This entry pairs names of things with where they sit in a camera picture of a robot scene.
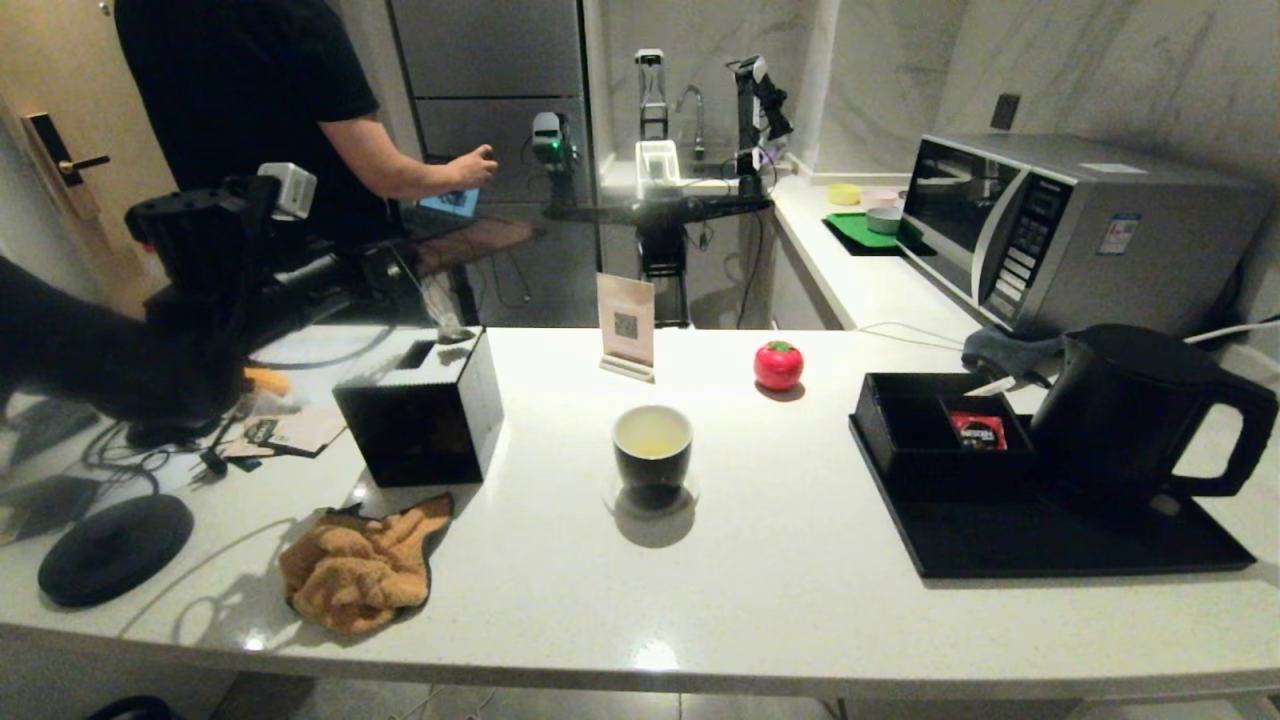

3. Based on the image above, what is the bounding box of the grey tea bag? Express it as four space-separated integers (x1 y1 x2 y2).
418 272 477 347

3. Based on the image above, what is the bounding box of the black electric kettle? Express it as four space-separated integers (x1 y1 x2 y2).
1030 323 1280 506

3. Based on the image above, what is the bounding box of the open laptop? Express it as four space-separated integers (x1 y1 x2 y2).
418 186 483 221

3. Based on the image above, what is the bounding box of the brown wooden side table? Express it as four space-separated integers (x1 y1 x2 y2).
400 215 546 326

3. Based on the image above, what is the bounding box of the clear plastic wrapper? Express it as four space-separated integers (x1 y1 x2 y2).
235 388 306 421

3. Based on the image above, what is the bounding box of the brown paper packet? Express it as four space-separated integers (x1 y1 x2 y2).
222 408 349 461

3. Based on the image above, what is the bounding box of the black tissue box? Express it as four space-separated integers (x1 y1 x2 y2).
334 327 506 489

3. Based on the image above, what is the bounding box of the person in black shirt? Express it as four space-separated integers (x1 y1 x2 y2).
113 0 499 251

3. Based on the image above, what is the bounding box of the black computer mouse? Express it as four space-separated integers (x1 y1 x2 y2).
127 415 225 451

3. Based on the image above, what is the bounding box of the silver refrigerator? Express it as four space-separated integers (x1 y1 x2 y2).
388 0 601 329

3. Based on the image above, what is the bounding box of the QR code sign stand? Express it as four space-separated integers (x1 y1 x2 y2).
597 273 657 385

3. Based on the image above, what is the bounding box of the black teleoperation stand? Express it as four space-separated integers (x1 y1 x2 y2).
545 48 776 331

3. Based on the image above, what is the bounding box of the orange fluffy cloth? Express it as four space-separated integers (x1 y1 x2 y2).
280 493 456 635

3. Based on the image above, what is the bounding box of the black ceramic cup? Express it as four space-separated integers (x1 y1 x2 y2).
612 405 694 511

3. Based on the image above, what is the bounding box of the black pouch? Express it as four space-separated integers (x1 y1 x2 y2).
10 400 101 463

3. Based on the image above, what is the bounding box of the chrome kitchen faucet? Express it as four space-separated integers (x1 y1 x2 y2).
676 85 707 163

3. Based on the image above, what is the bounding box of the round black kettle base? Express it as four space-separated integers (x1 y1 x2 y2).
38 493 196 609

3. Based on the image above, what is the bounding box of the dark flat device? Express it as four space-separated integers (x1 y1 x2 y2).
0 474 106 546

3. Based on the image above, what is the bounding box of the red tomato-shaped timer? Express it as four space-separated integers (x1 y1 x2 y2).
753 341 805 393

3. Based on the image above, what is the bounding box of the green cutting board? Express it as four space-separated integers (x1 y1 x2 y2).
822 212 936 259

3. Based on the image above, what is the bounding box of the round black base part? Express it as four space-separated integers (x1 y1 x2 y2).
88 695 173 720

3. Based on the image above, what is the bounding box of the black compartment organizer box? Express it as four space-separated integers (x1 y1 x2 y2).
853 373 1037 501

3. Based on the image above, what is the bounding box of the red coffee sachet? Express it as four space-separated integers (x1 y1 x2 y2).
948 411 1007 453

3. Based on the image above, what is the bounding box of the grey cloth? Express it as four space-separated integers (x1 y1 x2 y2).
962 328 1069 381

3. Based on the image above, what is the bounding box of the black serving tray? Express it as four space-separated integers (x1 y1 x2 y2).
848 415 1257 581

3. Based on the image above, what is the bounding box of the silver microwave oven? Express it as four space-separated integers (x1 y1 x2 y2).
897 132 1279 341

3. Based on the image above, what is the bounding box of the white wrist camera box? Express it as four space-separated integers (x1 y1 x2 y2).
258 162 318 221

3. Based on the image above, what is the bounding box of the door lock with handle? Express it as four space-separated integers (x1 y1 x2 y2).
22 110 113 221

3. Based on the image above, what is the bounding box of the thin white cable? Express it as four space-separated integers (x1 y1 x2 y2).
855 322 986 351

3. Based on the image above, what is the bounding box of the thick white cable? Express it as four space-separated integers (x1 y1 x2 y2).
1188 318 1280 346

